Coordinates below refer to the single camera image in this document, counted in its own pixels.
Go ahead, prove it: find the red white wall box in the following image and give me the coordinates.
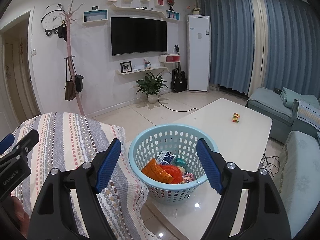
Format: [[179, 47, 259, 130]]
[[158, 54, 180, 63]]

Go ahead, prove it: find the potted green plant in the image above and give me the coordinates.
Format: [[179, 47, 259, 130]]
[[136, 72, 168, 104]]

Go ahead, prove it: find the colourful cube toy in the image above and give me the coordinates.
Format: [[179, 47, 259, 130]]
[[232, 113, 240, 123]]

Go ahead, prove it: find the teal packet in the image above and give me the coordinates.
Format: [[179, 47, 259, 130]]
[[172, 158, 187, 167]]

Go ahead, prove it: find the light blue plastic basket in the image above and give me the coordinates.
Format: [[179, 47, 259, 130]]
[[129, 124, 218, 205]]

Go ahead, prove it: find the brown hanging bag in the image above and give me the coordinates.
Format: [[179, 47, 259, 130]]
[[65, 59, 75, 101]]

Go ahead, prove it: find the white standing air conditioner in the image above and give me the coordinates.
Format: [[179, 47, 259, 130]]
[[187, 15, 211, 92]]

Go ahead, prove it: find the black hanging bag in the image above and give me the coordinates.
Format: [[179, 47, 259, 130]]
[[74, 74, 84, 93]]

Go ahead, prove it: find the person's left hand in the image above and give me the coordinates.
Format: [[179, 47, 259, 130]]
[[11, 196, 30, 238]]

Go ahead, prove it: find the pink coat rack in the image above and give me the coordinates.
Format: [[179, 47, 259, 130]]
[[63, 0, 85, 116]]

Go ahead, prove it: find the blue red card box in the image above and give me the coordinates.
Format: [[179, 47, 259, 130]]
[[182, 173, 195, 183]]

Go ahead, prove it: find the black wall television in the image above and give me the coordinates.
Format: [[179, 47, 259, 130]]
[[111, 17, 167, 55]]

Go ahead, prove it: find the orange snack bag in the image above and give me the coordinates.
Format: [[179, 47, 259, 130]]
[[142, 159, 174, 184]]

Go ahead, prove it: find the blue curtain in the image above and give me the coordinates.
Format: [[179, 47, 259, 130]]
[[197, 0, 319, 96]]

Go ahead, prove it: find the white wall shelf lower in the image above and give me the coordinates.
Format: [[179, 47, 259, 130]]
[[117, 66, 169, 75]]

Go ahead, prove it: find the blue white milk carton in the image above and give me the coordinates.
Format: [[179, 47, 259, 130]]
[[156, 150, 176, 165]]

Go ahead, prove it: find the curved upper wall shelf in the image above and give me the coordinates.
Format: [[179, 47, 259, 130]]
[[110, 3, 180, 22]]

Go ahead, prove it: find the black floor cable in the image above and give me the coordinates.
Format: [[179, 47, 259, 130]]
[[157, 97, 200, 113]]

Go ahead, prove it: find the orange plastic bag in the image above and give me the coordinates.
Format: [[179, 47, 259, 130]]
[[159, 165, 183, 184]]

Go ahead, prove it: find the black guitar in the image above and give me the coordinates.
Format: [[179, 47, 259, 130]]
[[171, 44, 188, 93]]

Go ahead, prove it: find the panda wall clock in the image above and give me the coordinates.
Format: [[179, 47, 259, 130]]
[[41, 3, 66, 36]]

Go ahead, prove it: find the striped woven tablecloth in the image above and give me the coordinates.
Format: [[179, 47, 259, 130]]
[[11, 112, 157, 239]]

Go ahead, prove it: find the pink packet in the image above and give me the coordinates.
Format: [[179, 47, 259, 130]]
[[178, 166, 187, 176]]

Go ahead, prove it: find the cream curtain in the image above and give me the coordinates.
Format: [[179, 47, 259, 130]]
[[248, 0, 268, 96]]

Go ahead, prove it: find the black hanging hat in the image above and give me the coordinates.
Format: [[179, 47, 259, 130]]
[[57, 24, 67, 42]]

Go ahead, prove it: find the teal sofa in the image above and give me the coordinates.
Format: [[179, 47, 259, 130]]
[[246, 87, 319, 239]]

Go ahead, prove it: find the butterfly picture frame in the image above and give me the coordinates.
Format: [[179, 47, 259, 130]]
[[120, 61, 132, 73]]

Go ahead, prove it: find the blue box wall shelf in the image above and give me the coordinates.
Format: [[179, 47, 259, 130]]
[[83, 9, 108, 23]]

